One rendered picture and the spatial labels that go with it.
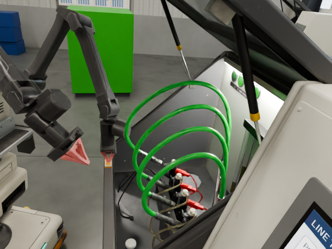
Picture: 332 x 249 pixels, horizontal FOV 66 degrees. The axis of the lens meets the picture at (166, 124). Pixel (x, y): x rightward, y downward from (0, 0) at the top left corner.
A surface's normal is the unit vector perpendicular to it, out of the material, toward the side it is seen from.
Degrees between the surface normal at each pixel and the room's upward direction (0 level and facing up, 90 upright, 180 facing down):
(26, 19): 90
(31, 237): 0
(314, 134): 76
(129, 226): 0
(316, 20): 90
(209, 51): 90
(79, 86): 90
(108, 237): 0
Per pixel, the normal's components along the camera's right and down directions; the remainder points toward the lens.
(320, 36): -0.15, 0.46
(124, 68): 0.22, 0.47
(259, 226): -0.93, -0.18
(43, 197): 0.08, -0.88
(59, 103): 0.77, -0.52
